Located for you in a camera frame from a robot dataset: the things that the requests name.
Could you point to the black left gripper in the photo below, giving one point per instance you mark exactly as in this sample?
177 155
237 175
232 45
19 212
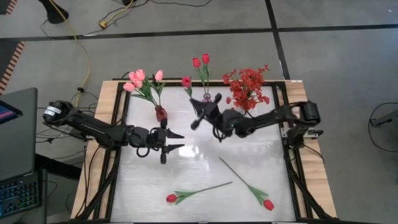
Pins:
152 138

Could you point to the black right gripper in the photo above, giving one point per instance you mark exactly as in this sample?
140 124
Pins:
217 119

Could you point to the red glass vase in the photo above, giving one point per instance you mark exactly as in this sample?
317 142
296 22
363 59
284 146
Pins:
160 113

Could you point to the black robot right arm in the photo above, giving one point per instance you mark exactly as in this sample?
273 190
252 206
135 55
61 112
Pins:
273 118

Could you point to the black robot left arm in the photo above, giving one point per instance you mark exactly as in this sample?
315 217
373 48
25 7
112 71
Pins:
93 129

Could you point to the purple glass vase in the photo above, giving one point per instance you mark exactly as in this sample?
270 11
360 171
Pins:
206 99

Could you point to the clear crystal glass vase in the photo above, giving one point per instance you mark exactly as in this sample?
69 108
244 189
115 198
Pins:
240 111

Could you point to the grey laptop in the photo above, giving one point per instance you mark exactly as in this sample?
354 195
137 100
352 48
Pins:
18 149

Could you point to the keyboard with coloured backlight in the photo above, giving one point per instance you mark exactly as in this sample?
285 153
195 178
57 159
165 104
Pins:
18 196

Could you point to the screen with pink picture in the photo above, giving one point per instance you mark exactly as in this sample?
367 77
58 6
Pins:
7 112

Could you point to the black stand foot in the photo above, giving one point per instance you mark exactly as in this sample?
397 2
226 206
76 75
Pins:
56 14

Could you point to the black mat with striped edge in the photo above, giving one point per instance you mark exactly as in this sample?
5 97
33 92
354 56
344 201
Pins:
9 59
6 6

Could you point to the grey stand foot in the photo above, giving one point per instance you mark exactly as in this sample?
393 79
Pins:
388 118

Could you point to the black aluminium table frame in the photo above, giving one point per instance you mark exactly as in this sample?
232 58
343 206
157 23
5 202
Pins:
174 83

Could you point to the silver metal bracket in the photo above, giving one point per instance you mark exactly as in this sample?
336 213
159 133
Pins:
314 133

